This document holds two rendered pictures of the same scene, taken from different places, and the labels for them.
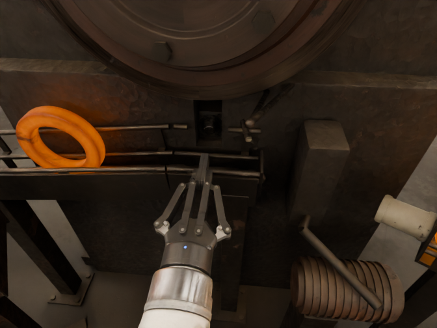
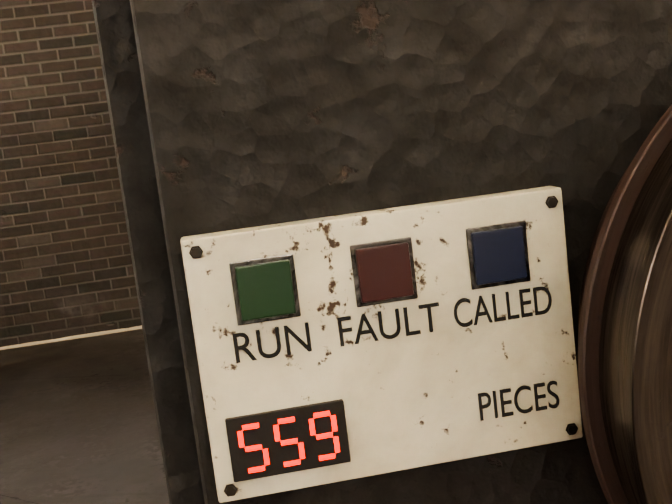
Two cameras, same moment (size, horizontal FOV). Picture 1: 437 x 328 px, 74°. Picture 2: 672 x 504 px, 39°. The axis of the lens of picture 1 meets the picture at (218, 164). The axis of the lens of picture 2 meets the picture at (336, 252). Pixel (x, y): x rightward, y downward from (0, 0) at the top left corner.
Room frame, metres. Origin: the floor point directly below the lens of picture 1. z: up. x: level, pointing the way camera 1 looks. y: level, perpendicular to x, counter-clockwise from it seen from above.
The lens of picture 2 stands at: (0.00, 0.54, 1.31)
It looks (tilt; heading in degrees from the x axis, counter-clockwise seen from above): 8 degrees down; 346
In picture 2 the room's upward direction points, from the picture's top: 7 degrees counter-clockwise
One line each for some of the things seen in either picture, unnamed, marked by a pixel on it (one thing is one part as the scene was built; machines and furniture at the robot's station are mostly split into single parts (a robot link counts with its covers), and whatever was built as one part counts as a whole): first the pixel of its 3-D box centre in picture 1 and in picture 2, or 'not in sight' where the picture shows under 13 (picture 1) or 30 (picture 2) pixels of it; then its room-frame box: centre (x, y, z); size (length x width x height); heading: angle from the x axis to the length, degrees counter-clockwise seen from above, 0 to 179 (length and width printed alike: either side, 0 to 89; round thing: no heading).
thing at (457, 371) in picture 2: not in sight; (389, 341); (0.60, 0.36, 1.15); 0.26 x 0.02 x 0.18; 84
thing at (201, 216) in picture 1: (203, 210); not in sight; (0.31, 0.03, 0.73); 0.11 x 0.01 x 0.04; 173
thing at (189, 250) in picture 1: (189, 246); not in sight; (0.24, 0.05, 0.73); 0.09 x 0.08 x 0.07; 174
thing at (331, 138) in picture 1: (311, 175); not in sight; (0.45, -0.21, 0.68); 0.11 x 0.08 x 0.24; 174
